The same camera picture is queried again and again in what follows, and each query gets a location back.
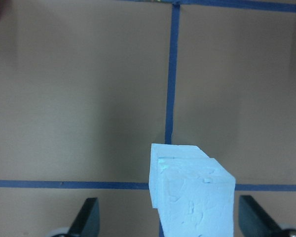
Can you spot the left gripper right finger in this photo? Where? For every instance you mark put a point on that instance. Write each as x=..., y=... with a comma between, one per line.
x=255, y=222

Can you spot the light blue block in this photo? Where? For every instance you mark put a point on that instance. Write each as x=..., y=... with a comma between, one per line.
x=195, y=198
x=168, y=151

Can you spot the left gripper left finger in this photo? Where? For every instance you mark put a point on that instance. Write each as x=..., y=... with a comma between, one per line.
x=87, y=221

